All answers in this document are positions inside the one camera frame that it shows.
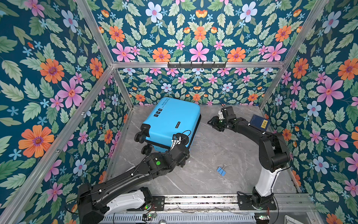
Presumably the blue binder clip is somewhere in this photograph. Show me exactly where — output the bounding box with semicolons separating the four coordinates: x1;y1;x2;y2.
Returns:
217;164;227;176

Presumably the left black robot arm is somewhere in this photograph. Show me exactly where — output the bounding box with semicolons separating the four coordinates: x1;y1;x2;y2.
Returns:
77;133;190;224

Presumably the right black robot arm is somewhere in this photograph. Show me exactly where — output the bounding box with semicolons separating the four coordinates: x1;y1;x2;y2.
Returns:
208;106;291;209

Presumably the blue suitcase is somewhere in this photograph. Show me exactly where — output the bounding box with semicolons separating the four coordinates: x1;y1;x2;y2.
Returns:
134;97;201;155

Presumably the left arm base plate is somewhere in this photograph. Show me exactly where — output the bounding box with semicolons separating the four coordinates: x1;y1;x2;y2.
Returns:
145;196;166;212

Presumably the metal hook rail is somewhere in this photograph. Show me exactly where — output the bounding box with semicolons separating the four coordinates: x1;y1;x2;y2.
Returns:
167;62;227;70

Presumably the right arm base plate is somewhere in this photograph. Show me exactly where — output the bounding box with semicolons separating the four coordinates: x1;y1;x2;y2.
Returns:
237;193;277;211

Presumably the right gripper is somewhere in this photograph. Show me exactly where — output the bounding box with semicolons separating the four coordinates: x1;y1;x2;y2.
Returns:
207;116;228;131

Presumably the dark blue book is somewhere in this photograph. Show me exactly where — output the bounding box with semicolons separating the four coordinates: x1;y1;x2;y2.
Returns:
250;115;270;132

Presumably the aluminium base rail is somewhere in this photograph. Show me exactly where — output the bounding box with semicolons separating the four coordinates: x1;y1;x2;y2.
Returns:
111;194;317;216

